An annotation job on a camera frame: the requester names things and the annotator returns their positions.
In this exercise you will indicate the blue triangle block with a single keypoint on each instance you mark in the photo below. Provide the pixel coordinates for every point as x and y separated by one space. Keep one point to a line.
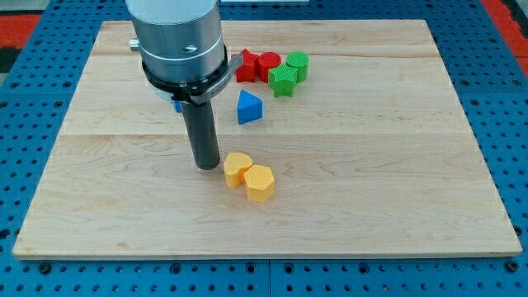
249 107

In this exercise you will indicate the blue block behind rod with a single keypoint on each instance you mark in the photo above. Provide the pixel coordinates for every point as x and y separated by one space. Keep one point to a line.
177 106

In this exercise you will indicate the green cylinder block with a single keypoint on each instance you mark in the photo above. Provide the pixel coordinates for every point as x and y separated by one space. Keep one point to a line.
300 61

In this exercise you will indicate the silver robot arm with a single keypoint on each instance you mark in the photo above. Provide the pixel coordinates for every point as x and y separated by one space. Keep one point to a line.
183 55

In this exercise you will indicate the wooden board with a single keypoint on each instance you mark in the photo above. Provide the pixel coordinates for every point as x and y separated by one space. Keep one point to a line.
373 157

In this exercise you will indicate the yellow heart block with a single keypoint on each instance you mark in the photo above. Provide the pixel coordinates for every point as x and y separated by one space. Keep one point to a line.
235 165

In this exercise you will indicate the green star block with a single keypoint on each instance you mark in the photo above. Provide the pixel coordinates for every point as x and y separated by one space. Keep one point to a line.
282 80

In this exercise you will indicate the red cylinder block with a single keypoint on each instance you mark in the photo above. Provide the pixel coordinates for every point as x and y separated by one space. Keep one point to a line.
265 62

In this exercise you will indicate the red star block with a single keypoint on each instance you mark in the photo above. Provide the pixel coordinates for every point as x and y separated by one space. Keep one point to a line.
247 72

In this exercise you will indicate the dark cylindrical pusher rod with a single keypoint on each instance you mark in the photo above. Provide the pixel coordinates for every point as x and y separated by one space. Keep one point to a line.
200 126

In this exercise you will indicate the yellow hexagon block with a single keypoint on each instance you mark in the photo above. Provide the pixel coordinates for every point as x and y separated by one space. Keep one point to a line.
259 183

